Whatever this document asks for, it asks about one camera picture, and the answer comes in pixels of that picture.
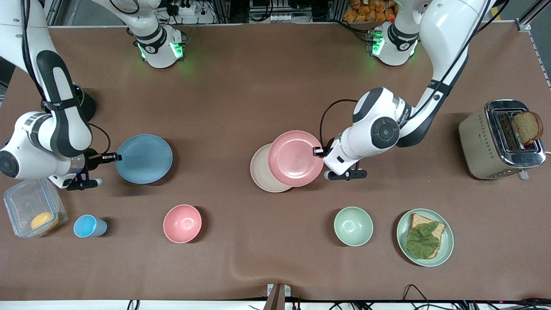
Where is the pink plate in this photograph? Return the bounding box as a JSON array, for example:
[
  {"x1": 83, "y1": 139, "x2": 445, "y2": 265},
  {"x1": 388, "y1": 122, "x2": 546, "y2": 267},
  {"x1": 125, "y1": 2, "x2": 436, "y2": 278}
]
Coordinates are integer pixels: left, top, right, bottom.
[{"x1": 268, "y1": 130, "x2": 324, "y2": 187}]

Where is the blue plate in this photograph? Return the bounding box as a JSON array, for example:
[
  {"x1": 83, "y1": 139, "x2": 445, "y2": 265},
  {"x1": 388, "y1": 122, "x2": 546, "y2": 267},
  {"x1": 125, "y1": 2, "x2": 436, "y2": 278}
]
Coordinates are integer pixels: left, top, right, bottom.
[{"x1": 115, "y1": 134, "x2": 173, "y2": 185}]

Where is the beige plate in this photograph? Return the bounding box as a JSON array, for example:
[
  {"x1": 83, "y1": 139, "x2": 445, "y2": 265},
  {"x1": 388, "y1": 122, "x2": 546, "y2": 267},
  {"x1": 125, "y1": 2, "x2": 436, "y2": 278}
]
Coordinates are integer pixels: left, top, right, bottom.
[{"x1": 250, "y1": 143, "x2": 293, "y2": 193}]

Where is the blue cup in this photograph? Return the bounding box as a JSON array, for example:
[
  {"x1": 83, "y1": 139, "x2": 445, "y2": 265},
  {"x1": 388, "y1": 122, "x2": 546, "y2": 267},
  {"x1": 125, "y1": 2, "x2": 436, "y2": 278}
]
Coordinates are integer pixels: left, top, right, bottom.
[{"x1": 73, "y1": 214, "x2": 108, "y2": 238}]

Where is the yellow round food item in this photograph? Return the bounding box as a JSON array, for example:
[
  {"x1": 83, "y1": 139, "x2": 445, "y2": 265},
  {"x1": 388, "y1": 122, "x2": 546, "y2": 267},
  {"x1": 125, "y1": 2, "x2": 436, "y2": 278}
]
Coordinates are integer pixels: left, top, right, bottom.
[{"x1": 31, "y1": 212, "x2": 59, "y2": 232}]

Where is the clear container with blue seal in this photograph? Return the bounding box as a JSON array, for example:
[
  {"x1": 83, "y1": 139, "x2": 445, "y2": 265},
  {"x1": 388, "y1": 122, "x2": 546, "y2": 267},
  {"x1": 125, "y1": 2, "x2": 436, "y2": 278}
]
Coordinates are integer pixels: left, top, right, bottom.
[{"x1": 3, "y1": 179, "x2": 68, "y2": 238}]

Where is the green bowl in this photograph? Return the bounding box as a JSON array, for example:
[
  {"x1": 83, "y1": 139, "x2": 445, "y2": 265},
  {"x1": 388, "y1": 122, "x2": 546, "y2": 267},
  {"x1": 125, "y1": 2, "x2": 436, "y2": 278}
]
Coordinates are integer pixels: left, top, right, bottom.
[{"x1": 334, "y1": 207, "x2": 374, "y2": 247}]

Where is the pink bowl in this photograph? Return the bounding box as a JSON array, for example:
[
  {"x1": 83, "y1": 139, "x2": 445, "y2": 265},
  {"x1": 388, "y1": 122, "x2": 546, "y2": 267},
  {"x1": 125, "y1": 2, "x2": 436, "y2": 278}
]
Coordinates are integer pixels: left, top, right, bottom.
[{"x1": 163, "y1": 204, "x2": 202, "y2": 244}]

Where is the bread slice under lettuce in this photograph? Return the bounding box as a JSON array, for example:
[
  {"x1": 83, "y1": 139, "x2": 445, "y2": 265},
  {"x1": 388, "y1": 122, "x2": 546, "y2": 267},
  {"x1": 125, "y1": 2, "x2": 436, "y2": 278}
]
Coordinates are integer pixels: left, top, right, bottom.
[{"x1": 407, "y1": 213, "x2": 446, "y2": 260}]

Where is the green lettuce leaf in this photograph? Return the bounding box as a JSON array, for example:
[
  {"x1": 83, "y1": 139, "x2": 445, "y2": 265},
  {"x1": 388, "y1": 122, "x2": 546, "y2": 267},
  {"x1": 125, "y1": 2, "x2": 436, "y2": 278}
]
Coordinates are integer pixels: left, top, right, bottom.
[{"x1": 406, "y1": 221, "x2": 440, "y2": 260}]

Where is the bag of orange buns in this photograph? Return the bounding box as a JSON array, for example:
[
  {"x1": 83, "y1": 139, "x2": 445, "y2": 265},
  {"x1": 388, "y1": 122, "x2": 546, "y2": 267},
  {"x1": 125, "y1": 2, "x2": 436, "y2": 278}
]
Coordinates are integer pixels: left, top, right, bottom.
[{"x1": 344, "y1": 0, "x2": 399, "y2": 23}]

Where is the green plate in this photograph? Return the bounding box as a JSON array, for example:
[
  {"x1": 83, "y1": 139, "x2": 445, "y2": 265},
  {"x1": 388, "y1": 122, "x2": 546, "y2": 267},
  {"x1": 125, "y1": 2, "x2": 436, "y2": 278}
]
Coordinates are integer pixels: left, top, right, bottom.
[{"x1": 396, "y1": 208, "x2": 454, "y2": 267}]

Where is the beige and chrome toaster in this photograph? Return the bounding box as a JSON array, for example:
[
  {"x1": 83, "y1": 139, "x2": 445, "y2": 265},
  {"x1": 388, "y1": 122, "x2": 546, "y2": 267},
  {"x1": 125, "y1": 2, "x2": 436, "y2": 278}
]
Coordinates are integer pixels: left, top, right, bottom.
[{"x1": 458, "y1": 99, "x2": 546, "y2": 180}]

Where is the brown bread slice in toaster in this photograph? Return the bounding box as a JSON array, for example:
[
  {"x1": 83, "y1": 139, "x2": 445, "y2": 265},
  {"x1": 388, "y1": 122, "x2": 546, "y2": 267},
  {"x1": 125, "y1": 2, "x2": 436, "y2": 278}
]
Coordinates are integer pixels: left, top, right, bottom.
[{"x1": 511, "y1": 111, "x2": 544, "y2": 146}]

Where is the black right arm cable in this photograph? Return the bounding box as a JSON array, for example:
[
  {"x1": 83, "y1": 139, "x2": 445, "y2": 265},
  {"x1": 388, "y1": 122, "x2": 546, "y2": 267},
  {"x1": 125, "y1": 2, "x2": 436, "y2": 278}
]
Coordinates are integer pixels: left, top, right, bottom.
[{"x1": 88, "y1": 123, "x2": 111, "y2": 155}]

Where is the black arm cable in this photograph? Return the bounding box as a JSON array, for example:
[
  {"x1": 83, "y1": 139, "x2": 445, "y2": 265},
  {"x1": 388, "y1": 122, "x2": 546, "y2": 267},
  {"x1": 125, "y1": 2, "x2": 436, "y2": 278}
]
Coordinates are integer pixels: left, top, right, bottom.
[
  {"x1": 319, "y1": 99, "x2": 359, "y2": 148},
  {"x1": 88, "y1": 123, "x2": 111, "y2": 155}
]

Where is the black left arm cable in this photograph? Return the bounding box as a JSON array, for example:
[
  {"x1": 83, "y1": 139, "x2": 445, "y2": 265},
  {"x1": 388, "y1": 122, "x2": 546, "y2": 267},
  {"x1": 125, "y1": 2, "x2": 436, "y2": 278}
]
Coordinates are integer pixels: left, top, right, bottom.
[{"x1": 319, "y1": 99, "x2": 359, "y2": 148}]

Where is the black pot with blue handle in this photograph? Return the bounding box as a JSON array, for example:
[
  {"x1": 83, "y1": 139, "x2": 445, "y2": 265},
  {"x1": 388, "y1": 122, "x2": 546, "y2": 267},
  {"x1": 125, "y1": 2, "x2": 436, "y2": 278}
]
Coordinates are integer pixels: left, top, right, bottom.
[{"x1": 74, "y1": 84, "x2": 96, "y2": 122}]

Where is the aluminium frame post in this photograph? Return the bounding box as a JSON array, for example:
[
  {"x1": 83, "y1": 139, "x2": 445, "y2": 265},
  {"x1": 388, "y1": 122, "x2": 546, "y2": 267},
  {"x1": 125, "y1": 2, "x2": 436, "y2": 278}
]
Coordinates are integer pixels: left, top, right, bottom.
[
  {"x1": 516, "y1": 0, "x2": 551, "y2": 33},
  {"x1": 45, "y1": 0, "x2": 65, "y2": 26}
]

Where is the black looped cable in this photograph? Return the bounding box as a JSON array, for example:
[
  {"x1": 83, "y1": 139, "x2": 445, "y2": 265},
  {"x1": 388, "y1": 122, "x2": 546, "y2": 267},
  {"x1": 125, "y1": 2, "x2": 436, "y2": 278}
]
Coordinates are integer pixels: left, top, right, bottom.
[{"x1": 402, "y1": 284, "x2": 433, "y2": 310}]

